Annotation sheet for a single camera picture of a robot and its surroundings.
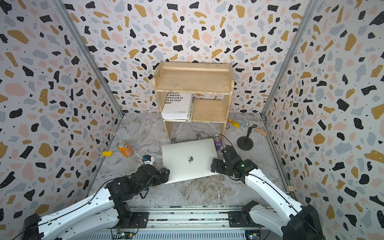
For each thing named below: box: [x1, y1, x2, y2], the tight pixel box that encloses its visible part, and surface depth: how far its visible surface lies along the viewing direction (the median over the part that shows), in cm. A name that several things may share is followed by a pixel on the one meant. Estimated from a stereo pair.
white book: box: [161, 92, 194, 123], surface depth 91 cm
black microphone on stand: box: [237, 124, 258, 151], surface depth 105 cm
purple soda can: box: [214, 134, 222, 151], surface depth 96 cm
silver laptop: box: [161, 138, 219, 184], surface depth 85 cm
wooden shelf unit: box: [152, 61, 235, 139], surface depth 83 cm
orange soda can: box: [116, 140, 134, 158], surface depth 92 cm
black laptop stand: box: [170, 133, 202, 144], surface depth 89 cm
